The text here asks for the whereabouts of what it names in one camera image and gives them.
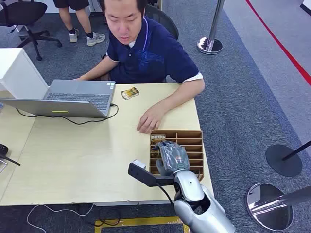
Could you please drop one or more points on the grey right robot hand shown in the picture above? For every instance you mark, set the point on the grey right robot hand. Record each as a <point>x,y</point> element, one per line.
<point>173,157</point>

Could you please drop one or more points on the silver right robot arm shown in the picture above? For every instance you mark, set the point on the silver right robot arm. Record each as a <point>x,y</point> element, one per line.
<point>194,196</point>

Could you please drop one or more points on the person's left forearm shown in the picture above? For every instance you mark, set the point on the person's left forearm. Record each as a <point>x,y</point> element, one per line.
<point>184,94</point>

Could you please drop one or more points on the person's right forearm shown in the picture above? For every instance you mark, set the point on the person's right forearm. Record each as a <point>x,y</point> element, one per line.
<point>100,70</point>

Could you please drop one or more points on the dark printed card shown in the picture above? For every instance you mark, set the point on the dark printed card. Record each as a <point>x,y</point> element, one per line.
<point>154,153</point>

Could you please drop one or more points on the brown wooden card organizer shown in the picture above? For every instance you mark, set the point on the brown wooden card organizer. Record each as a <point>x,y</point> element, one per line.
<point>192,144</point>

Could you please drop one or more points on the person's left hand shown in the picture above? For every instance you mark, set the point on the person's left hand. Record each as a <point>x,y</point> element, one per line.
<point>150,119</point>

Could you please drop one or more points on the yellow printed card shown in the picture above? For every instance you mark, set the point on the yellow printed card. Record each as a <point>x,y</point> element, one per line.
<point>130,93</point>

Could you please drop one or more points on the seated person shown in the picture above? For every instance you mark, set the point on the seated person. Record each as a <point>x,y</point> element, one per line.
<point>150,54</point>

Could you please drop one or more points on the standing person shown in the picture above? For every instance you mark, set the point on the standing person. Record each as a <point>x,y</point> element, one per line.
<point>84,19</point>

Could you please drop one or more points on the yellow floor tape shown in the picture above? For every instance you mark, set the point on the yellow floor tape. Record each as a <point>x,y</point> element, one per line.
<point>136,222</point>

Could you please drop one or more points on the black mesh chair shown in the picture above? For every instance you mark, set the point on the black mesh chair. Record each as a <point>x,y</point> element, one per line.
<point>165,21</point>

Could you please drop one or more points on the grey laptop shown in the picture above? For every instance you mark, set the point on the grey laptop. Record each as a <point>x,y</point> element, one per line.
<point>80,96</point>

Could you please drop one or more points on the black base stanchion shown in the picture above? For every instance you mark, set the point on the black base stanchion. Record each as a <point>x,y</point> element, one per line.
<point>281,160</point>

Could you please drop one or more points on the red floor tape line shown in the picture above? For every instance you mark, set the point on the red floor tape line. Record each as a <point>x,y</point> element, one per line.
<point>281,46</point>

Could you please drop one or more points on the white box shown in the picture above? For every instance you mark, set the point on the white box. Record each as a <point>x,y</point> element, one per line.
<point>19,74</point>

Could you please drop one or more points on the black handheld device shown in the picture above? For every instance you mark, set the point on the black handheld device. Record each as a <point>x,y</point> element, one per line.
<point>3,149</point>

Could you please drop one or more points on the black office chair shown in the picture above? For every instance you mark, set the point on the black office chair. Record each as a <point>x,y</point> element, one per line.
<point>24,13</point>

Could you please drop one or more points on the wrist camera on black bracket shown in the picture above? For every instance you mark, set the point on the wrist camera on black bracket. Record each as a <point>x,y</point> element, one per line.
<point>143,175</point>

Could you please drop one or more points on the chrome stanchion post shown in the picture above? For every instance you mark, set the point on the chrome stanchion post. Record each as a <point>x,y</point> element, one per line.
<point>210,41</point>
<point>267,205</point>

